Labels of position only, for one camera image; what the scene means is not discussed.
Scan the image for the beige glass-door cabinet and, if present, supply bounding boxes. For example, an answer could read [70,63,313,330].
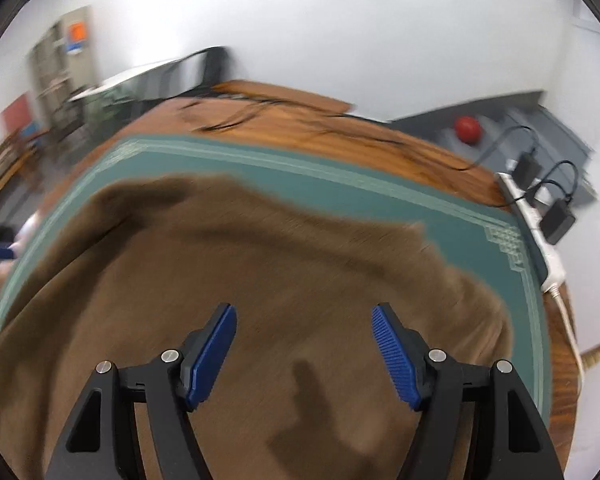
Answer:
[27,6,101,128]

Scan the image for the black power adapter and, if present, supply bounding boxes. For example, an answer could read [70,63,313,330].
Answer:
[540,200,577,246]
[511,152,544,189]

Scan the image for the black chair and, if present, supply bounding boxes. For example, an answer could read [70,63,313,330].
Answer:
[199,46,232,92]

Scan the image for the glass top table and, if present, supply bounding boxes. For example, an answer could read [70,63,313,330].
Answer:
[69,59,212,111]

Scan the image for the white power strip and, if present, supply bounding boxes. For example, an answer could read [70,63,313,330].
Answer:
[496,171,567,297]

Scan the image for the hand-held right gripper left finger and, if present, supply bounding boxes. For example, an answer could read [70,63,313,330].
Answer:
[44,302,238,480]

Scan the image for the green table mat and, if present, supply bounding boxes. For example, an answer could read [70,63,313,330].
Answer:
[0,135,553,426]

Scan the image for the black cables on table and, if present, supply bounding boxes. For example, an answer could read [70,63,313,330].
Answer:
[180,95,363,135]

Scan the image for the orange and blue sign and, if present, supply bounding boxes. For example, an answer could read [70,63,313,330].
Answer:
[67,22,89,54]

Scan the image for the black adapter cable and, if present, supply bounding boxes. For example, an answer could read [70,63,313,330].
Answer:
[529,161,580,207]
[405,125,540,172]

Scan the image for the brown fleece garment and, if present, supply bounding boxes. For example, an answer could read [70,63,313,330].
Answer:
[0,174,513,480]

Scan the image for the red ball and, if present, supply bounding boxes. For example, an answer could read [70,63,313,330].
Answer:
[455,116,482,145]

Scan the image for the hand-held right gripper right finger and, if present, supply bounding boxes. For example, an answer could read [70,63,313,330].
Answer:
[371,302,566,480]

